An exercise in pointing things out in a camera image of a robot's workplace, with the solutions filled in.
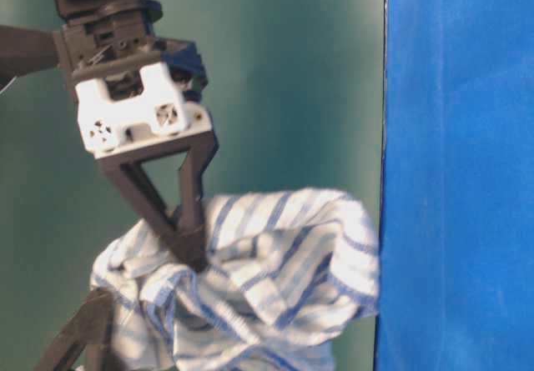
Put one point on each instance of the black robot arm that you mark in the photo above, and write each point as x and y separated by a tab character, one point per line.
89	25

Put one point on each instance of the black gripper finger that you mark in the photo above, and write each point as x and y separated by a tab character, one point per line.
71	341
98	353

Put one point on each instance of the white blue-striped towel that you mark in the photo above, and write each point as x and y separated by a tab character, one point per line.
287	271

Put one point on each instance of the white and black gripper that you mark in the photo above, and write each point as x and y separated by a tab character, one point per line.
141	108

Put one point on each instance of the blue cloth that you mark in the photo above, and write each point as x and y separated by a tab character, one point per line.
456	223

